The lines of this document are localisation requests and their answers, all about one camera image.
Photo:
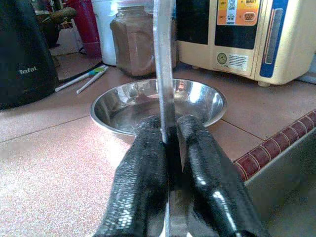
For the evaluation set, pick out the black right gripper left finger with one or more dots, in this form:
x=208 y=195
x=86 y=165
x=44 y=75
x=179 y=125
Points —
x=140 y=177

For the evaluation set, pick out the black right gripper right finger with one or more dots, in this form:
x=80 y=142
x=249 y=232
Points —
x=212 y=187

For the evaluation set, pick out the clear jar of brown powder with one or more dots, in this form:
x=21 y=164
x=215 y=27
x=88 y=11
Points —
x=133 y=44

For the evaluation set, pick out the white jar with green lid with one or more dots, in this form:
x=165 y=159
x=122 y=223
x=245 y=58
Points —
x=106 y=37

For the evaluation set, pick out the red plastic container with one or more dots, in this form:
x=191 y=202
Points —
x=86 y=29

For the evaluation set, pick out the white stick with green tip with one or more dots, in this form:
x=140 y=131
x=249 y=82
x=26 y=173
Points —
x=74 y=81
x=91 y=82

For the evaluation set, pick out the steel table knife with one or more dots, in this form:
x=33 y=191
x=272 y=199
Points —
x=164 y=74

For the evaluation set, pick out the black electric kettle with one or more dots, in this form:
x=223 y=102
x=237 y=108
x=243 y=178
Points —
x=24 y=49

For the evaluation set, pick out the cream water ionizer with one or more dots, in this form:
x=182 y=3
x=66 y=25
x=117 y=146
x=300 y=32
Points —
x=296 y=49

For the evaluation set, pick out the stainless steel sink basin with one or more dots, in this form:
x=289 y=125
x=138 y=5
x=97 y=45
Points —
x=291 y=185

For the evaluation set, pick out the shiny steel bowl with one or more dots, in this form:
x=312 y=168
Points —
x=197 y=98

